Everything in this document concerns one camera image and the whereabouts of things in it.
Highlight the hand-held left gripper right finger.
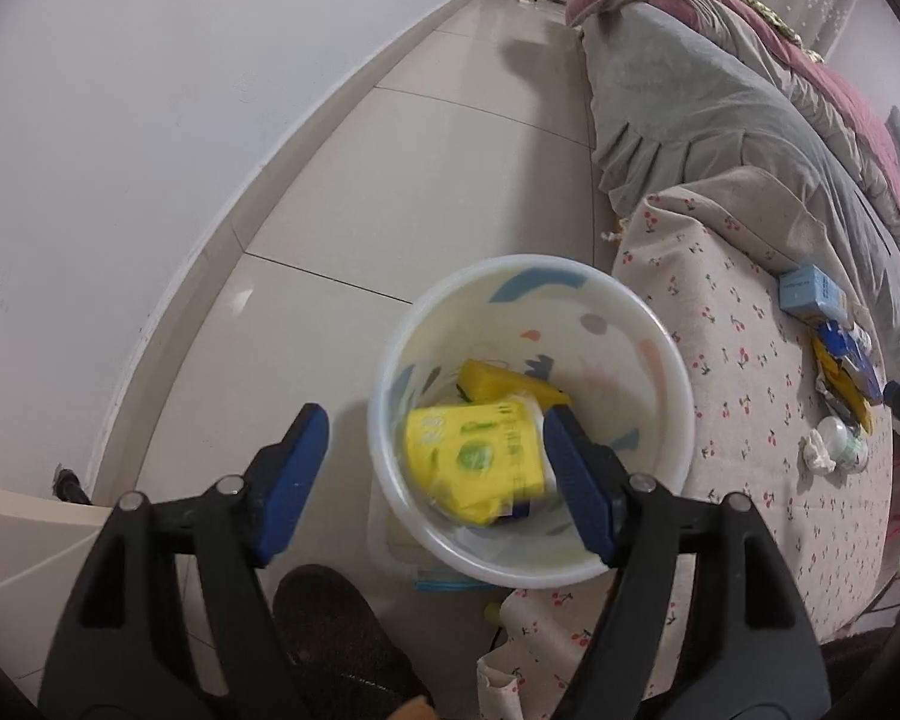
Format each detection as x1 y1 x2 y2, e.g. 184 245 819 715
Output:
544 403 833 720

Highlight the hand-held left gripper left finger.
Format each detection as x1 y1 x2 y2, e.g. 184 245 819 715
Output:
37 403 331 720

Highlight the yellow plastic bag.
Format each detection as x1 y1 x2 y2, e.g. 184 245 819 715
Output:
810 337 875 432

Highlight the white tissue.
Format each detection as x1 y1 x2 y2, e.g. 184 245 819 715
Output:
799 435 841 475

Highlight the yellow tissue packet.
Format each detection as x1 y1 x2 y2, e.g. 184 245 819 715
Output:
405 399 563 530

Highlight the white patterned waste bin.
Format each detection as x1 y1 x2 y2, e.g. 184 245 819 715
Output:
366 253 697 592

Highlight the light blue box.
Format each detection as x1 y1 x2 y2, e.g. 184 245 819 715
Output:
778 264 848 320

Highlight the clear plastic bag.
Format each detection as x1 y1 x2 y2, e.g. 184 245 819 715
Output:
366 502 488 595

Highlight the dark slipper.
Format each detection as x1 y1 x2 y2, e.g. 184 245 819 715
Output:
274 564 436 720

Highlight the cherry print bed sheet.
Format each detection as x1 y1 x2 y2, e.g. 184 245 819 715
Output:
476 169 900 720

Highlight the white furniture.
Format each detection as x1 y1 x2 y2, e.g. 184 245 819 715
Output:
0 478 113 661

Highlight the grey quilt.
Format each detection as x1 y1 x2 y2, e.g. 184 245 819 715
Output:
581 0 900 391

